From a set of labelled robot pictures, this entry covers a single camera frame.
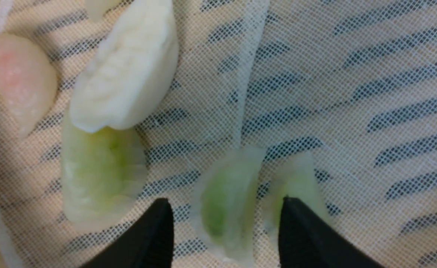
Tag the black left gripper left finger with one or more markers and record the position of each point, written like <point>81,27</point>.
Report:
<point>148,243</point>

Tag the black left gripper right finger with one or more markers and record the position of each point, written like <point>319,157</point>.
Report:
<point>306,241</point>

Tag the green dumpling steamer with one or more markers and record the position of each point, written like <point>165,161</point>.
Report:
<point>223,205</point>
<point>295,178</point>

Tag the green dumpling in steamer left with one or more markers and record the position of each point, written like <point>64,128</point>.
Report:
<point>102,174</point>

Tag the white mesh steamer liner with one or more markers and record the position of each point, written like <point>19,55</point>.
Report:
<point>352,81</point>

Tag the white dumpling in steamer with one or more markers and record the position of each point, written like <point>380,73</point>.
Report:
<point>131,71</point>

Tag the pink dumpling in steamer left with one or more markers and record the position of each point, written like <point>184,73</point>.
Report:
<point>28,81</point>

